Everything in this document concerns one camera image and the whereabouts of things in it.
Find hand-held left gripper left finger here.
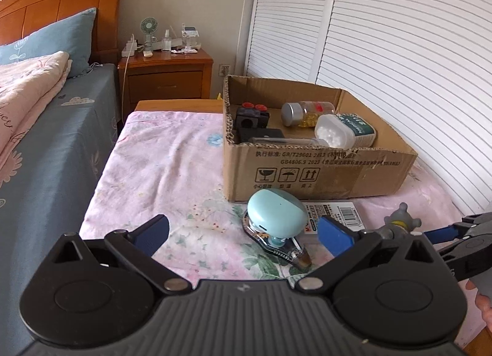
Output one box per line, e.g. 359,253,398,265
54,214,192,296

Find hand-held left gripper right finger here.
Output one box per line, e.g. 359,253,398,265
295,215,443,296

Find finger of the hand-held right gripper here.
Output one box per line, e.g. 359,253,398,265
423,224,479,245
460,212,492,230

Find grey animal figure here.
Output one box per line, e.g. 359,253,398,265
379,203,423,241

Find mint green egg-shaped device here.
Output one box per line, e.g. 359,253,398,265
247,188,309,248

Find cardboard box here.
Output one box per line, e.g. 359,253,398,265
222,74,419,203

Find white green cotton swab container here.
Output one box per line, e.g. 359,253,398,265
314,113,376,148

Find clear plastic jar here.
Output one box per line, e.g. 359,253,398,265
250,138,330,148

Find black square case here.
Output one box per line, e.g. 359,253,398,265
237,128,285,145

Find capsule bottle with silver cap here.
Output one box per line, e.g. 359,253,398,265
280,101,336,128

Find black toy with red buttons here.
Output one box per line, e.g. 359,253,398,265
236,102,270,130

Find person's right hand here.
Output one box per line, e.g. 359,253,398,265
465,280,492,329

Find white printed blister package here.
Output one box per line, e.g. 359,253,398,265
242,202,366,268

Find pink floral table cloth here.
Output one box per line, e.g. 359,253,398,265
79,110,466,283

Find bed with blue sheet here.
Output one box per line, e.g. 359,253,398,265
0,63,123,349

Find wooden nightstand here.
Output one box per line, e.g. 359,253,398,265
117,47,214,118

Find pink floral quilt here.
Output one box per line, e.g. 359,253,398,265
0,51,73,187

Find white power strip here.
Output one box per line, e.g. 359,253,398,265
121,35,137,57

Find white louvered closet doors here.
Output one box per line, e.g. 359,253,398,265
244,0,492,222

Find white phone stand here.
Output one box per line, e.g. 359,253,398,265
181,24,201,53

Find small green desk fan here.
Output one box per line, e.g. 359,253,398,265
139,18,159,46

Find blue pillow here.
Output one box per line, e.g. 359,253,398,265
0,8,97,79

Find wooden bed headboard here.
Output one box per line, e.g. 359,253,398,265
0,0,127,66

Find white power cable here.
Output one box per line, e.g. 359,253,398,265
120,54,129,126

